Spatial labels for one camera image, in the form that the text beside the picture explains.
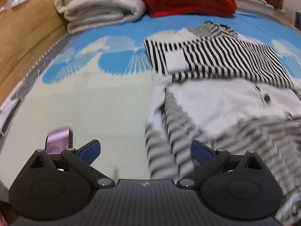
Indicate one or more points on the white garment with striped sleeves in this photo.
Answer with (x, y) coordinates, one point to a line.
(223, 108)

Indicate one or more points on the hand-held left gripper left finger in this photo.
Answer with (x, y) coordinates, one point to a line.
(90, 151)

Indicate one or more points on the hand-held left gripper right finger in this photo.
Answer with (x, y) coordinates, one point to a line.
(201, 151)

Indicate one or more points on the folded cream blanket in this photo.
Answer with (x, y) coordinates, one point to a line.
(98, 4)

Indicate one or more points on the pink smartphone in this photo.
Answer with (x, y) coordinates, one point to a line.
(58, 141)

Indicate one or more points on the blue fan-patterned bed sheet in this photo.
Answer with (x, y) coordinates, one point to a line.
(94, 98)

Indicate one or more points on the folded black white striped shirt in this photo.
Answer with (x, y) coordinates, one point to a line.
(235, 58)

